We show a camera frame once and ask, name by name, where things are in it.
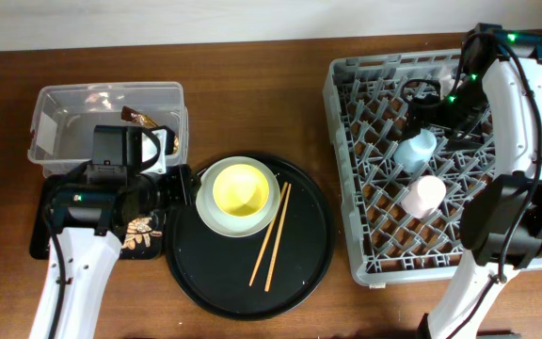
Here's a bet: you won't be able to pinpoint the yellow bowl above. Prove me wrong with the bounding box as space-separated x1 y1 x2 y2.
213 164 270 218

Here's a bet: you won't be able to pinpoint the grey dishwasher rack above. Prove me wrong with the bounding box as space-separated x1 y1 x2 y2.
323 50 542 286

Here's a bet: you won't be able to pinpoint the wooden chopstick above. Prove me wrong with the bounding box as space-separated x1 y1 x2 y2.
264 183 292 293
248 183 289 286

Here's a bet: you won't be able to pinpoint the blue plastic cup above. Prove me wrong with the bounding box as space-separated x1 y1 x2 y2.
393 129 437 173

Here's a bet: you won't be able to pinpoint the pink plastic cup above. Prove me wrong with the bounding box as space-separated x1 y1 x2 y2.
401 175 446 219

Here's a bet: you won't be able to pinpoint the gold foil snack wrapper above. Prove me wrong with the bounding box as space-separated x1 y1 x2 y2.
120 106 179 155

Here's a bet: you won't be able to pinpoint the grey round plate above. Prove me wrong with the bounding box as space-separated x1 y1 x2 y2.
196 156 280 237

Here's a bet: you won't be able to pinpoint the round black tray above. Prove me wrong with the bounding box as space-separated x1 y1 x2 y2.
164 153 335 320

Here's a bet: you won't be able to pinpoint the clear plastic waste bin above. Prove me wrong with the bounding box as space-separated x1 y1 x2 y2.
27 82 189 177

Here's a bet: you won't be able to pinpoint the peanut shells and rice scraps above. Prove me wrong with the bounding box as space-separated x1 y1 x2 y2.
122 217 163 250

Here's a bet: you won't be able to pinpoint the black rectangular tray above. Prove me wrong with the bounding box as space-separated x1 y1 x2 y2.
28 175 167 260

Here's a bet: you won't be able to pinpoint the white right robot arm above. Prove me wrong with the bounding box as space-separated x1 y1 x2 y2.
402 23 542 338

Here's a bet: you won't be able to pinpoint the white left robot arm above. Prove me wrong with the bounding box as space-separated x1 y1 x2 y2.
30 125 199 338

